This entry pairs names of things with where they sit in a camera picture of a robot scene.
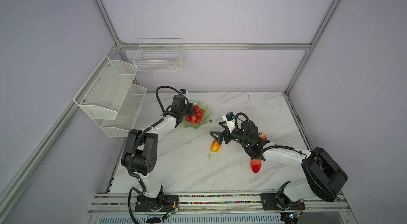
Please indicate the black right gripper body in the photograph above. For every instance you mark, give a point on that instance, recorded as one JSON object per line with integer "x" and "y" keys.
{"x": 237, "y": 135}

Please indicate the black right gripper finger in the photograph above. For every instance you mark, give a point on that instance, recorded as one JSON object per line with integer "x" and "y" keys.
{"x": 224, "y": 125}
{"x": 218, "y": 136}

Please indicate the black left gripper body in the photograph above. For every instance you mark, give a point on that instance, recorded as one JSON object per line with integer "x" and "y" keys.
{"x": 188, "y": 109}

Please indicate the orange yellow fake mango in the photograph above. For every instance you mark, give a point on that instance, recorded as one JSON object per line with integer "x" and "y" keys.
{"x": 215, "y": 146}

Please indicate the red green fake apple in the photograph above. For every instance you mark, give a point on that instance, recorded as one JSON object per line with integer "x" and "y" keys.
{"x": 263, "y": 136}

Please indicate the red fake grape bunch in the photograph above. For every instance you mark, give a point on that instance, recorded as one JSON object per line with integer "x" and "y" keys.
{"x": 196, "y": 117}

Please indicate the red fake strawberry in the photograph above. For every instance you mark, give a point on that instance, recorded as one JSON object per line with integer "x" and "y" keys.
{"x": 255, "y": 165}

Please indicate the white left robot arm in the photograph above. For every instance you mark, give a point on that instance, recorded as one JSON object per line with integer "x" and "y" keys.
{"x": 140, "y": 154}

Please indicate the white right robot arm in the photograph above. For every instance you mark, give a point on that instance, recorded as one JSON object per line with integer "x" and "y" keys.
{"x": 323, "y": 177}

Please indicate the green glass fruit bowl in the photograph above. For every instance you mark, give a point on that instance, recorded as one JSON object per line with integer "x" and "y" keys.
{"x": 206, "y": 117}

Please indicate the white perforated two-tier shelf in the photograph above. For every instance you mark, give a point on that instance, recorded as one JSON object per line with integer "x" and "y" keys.
{"x": 111, "y": 98}

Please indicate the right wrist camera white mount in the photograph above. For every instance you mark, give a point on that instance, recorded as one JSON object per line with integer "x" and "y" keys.
{"x": 229, "y": 118}

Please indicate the white wire wall basket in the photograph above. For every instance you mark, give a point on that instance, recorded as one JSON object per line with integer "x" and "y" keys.
{"x": 159, "y": 55}

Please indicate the horizontal aluminium frame bar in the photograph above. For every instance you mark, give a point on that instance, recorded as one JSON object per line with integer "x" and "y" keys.
{"x": 221, "y": 46}

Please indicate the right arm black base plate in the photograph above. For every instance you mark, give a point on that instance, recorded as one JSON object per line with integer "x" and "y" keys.
{"x": 274, "y": 201}

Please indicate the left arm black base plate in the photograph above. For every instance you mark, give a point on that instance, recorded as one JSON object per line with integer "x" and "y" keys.
{"x": 163, "y": 203}

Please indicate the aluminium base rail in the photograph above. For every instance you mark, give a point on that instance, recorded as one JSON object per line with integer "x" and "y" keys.
{"x": 216, "y": 208}

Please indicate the aluminium frame corner post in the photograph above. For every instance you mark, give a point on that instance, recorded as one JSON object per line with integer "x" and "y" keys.
{"x": 100, "y": 7}

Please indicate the right aluminium frame post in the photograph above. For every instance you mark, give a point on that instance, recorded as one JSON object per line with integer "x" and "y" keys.
{"x": 327, "y": 18}

